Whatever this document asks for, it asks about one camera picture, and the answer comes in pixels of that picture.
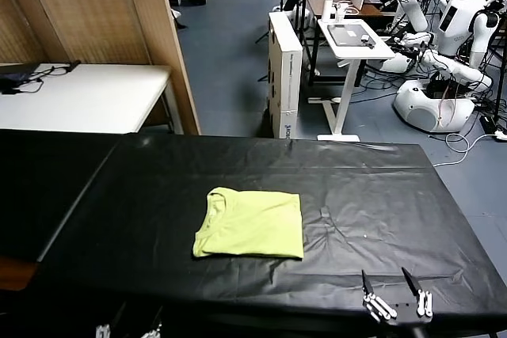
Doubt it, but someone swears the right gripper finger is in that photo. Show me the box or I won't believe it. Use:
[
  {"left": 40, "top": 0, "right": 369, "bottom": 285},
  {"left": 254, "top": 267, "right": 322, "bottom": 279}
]
[
  {"left": 400, "top": 266, "right": 433, "bottom": 318},
  {"left": 360, "top": 268, "right": 398, "bottom": 322}
]

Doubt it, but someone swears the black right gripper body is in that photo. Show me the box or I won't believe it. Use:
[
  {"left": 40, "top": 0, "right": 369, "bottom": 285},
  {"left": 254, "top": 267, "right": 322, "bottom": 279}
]
[{"left": 389, "top": 301, "right": 433, "bottom": 338}]

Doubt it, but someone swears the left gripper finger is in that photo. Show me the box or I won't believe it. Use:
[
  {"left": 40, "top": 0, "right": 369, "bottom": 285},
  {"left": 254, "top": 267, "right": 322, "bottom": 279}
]
[
  {"left": 143, "top": 304, "right": 165, "bottom": 338},
  {"left": 95, "top": 301, "right": 128, "bottom": 338}
]

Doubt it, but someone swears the yellow-green t-shirt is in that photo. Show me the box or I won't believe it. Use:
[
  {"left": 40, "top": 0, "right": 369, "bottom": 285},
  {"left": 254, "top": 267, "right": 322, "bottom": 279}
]
[{"left": 193, "top": 186, "right": 305, "bottom": 260}]

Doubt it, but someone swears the black side table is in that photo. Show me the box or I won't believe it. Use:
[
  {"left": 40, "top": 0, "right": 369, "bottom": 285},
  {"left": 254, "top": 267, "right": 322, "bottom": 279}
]
[{"left": 0, "top": 127, "right": 122, "bottom": 262}]

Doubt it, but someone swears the black power strip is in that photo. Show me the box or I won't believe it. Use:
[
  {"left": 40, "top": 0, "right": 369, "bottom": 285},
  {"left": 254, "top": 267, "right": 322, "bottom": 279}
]
[{"left": 478, "top": 114, "right": 500, "bottom": 134}]

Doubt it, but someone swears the black plastic table cover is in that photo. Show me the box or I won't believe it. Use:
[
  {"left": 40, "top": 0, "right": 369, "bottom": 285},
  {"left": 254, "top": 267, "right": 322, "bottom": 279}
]
[{"left": 36, "top": 131, "right": 507, "bottom": 338}]

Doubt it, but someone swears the white robot mobile base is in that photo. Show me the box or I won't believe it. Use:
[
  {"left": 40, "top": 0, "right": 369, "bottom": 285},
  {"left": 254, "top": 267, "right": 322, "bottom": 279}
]
[{"left": 391, "top": 78, "right": 476, "bottom": 134}]

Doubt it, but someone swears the white folding table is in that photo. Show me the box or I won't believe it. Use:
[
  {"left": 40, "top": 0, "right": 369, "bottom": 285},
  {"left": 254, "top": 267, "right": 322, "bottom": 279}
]
[{"left": 0, "top": 61, "right": 186, "bottom": 135}]

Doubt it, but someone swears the white height-adjustable desk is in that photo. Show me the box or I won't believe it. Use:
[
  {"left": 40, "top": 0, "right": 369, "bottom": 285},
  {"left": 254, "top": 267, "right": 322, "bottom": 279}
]
[{"left": 307, "top": 17, "right": 397, "bottom": 142}]

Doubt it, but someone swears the tall white cardboard box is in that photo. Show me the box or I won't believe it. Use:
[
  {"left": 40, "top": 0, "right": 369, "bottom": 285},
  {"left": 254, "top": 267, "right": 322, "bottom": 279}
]
[{"left": 267, "top": 10, "right": 305, "bottom": 141}]

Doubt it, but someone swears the grey closed laptop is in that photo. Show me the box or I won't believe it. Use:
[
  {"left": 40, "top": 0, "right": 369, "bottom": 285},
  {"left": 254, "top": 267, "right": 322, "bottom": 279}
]
[{"left": 326, "top": 23, "right": 376, "bottom": 47}]

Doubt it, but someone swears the dark flat laptop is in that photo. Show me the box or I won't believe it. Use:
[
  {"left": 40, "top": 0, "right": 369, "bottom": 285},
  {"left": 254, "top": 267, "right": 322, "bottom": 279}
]
[{"left": 0, "top": 62, "right": 36, "bottom": 84}]

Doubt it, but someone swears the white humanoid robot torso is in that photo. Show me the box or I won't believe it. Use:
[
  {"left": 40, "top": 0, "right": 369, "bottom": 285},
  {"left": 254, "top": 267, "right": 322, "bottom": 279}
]
[{"left": 434, "top": 0, "right": 507, "bottom": 70}]

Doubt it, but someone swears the brown wooden desk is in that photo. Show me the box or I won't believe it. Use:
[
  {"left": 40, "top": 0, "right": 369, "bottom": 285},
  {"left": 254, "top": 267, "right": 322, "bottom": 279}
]
[{"left": 304, "top": 0, "right": 402, "bottom": 86}]

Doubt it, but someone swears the white water bottle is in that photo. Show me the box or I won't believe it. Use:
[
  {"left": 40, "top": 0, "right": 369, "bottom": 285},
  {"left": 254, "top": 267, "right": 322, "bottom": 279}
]
[{"left": 320, "top": 0, "right": 335, "bottom": 23}]

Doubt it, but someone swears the white floor cable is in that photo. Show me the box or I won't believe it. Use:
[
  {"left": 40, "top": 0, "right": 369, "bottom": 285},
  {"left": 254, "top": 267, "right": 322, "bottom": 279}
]
[{"left": 432, "top": 128, "right": 507, "bottom": 168}]

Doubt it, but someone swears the black cable with adapter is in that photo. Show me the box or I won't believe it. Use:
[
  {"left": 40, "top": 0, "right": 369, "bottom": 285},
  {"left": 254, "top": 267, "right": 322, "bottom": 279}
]
[{"left": 0, "top": 59, "right": 82, "bottom": 97}]

